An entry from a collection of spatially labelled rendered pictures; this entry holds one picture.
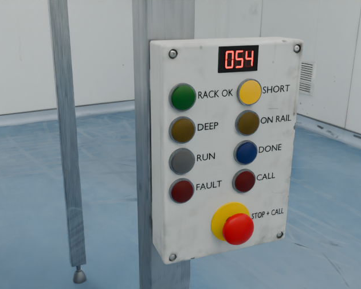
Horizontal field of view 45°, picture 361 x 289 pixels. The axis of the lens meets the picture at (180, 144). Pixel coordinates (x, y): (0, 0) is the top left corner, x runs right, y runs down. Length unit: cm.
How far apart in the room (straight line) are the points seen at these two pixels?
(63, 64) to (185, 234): 116
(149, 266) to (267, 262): 151
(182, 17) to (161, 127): 13
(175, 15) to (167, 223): 24
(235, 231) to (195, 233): 5
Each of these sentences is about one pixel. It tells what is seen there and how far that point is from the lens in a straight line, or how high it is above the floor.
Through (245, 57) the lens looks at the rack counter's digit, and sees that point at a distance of 48.
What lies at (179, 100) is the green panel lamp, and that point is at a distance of 45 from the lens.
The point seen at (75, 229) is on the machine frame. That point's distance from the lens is 182.
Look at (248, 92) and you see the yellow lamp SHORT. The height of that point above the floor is 105.
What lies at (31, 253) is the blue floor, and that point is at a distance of 221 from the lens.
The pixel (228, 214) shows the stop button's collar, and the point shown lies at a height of 90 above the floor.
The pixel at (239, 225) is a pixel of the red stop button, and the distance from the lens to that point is 52.
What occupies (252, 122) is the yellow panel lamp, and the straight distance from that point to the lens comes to 50.
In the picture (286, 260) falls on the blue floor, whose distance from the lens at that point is 213.
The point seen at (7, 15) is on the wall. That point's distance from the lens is 421.
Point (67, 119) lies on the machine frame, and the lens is 165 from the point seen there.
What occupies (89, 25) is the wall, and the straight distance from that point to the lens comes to 438.
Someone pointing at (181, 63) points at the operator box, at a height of 108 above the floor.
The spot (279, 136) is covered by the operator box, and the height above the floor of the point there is 99.
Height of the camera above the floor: 115
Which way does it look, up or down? 19 degrees down
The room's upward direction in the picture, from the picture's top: straight up
